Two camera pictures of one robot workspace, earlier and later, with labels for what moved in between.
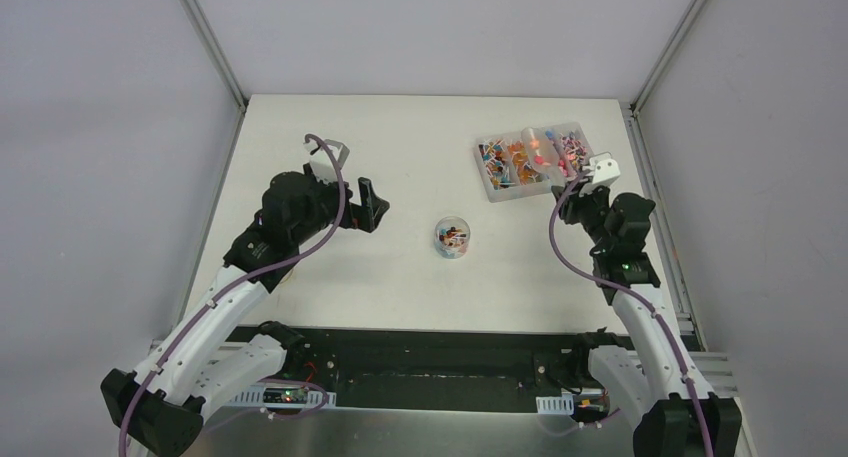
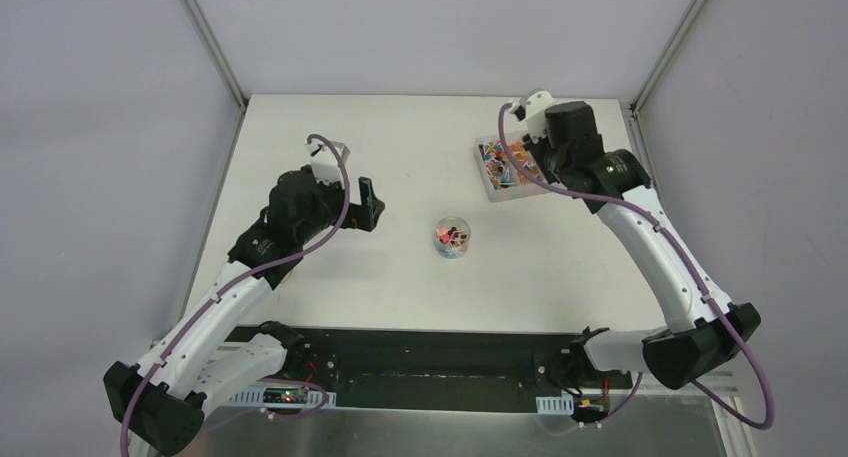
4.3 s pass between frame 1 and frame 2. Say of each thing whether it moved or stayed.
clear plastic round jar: stayed
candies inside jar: stayed
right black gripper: moved
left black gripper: stayed
